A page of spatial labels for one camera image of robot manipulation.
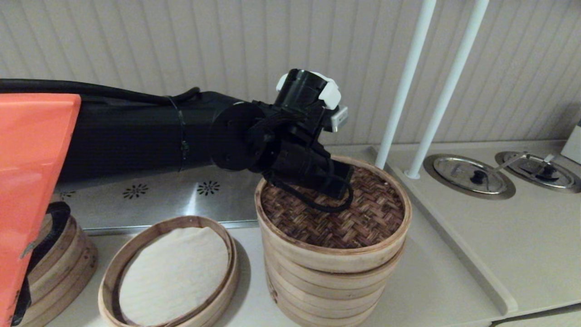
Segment woven bamboo steamer lid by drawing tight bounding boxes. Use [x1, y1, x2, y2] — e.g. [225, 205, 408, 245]
[254, 155, 413, 273]

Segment bamboo steamer basket stack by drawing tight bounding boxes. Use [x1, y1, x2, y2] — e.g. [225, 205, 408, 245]
[263, 245, 404, 327]

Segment steel pot lid black knob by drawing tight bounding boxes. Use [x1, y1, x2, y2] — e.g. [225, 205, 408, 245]
[504, 154, 575, 189]
[432, 156, 508, 196]

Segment low bamboo steamer basket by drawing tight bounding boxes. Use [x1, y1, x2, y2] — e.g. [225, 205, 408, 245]
[98, 215, 240, 327]

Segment white steamer liner cloth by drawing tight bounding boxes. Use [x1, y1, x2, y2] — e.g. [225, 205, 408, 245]
[119, 227, 230, 325]

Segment tall bamboo steamer stack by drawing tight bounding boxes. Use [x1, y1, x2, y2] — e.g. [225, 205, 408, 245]
[20, 200, 99, 327]

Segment white metal pole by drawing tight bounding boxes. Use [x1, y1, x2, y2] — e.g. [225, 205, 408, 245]
[373, 0, 437, 171]
[404, 0, 491, 180]

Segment perforated stainless steel panel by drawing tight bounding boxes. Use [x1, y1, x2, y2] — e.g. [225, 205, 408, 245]
[54, 166, 273, 232]

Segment white container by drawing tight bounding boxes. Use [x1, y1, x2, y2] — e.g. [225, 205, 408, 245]
[560, 117, 581, 165]

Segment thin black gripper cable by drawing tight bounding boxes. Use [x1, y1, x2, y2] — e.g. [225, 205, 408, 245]
[266, 173, 355, 213]

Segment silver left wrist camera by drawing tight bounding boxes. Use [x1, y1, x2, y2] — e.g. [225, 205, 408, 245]
[330, 106, 349, 133]

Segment steel ladle handle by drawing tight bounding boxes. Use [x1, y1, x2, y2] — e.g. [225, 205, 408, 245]
[486, 151, 529, 190]

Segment steel utensil handle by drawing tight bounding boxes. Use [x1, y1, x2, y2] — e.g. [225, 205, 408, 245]
[523, 154, 555, 168]

